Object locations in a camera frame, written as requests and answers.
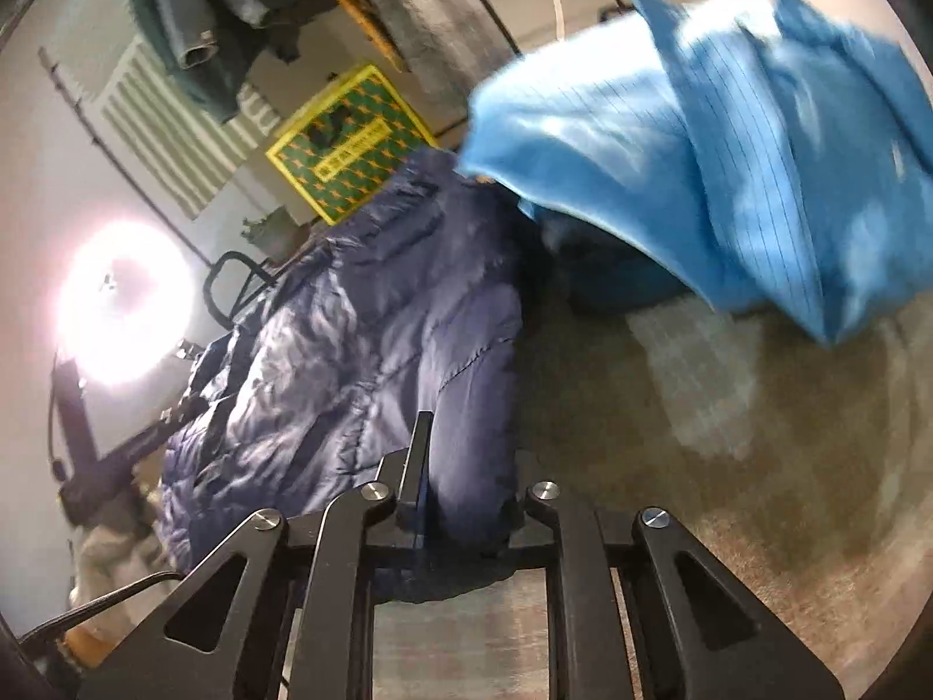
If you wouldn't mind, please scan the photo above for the navy blue quilted jacket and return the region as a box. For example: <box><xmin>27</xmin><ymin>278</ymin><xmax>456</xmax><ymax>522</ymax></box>
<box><xmin>158</xmin><ymin>147</ymin><xmax>527</xmax><ymax>602</ymax></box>

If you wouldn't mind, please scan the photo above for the light blue garment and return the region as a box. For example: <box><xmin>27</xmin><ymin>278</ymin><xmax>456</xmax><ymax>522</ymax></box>
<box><xmin>458</xmin><ymin>0</ymin><xmax>931</xmax><ymax>345</ymax></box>

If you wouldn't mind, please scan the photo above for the black metal clothes rack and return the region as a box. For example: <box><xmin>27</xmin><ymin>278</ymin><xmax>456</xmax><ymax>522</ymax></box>
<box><xmin>40</xmin><ymin>0</ymin><xmax>520</xmax><ymax>327</ymax></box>

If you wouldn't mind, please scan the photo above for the white-gloved left hand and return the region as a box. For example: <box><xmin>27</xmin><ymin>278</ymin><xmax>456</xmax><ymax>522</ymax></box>
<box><xmin>68</xmin><ymin>502</ymin><xmax>177</xmax><ymax>645</ymax></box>

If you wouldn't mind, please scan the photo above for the dark grey bucket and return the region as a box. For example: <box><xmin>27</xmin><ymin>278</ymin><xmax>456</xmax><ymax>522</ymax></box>
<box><xmin>240</xmin><ymin>207</ymin><xmax>307</xmax><ymax>264</ymax></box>

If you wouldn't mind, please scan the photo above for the beige plaid bed cover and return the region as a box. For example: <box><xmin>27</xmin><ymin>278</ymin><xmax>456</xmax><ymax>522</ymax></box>
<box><xmin>363</xmin><ymin>290</ymin><xmax>928</xmax><ymax>700</ymax></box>

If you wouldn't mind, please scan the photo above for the yellow green patterned box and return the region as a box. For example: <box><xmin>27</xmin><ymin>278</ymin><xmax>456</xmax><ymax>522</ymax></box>
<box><xmin>266</xmin><ymin>64</ymin><xmax>436</xmax><ymax>226</ymax></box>

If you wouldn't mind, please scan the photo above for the grey plaid long coat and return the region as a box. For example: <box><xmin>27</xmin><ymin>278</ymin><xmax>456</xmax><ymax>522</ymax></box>
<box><xmin>370</xmin><ymin>0</ymin><xmax>519</xmax><ymax>111</ymax></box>

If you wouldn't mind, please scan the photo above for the dark green hanging jacket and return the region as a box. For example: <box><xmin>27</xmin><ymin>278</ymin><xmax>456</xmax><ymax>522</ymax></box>
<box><xmin>129</xmin><ymin>0</ymin><xmax>264</xmax><ymax>123</ymax></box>

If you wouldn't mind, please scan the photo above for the white ring light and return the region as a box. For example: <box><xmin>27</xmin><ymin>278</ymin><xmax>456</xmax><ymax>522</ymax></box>
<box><xmin>54</xmin><ymin>218</ymin><xmax>195</xmax><ymax>389</ymax></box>

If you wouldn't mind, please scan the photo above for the green striped wall art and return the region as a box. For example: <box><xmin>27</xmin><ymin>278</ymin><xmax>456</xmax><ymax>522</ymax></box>
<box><xmin>96</xmin><ymin>36</ymin><xmax>282</xmax><ymax>220</ymax></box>

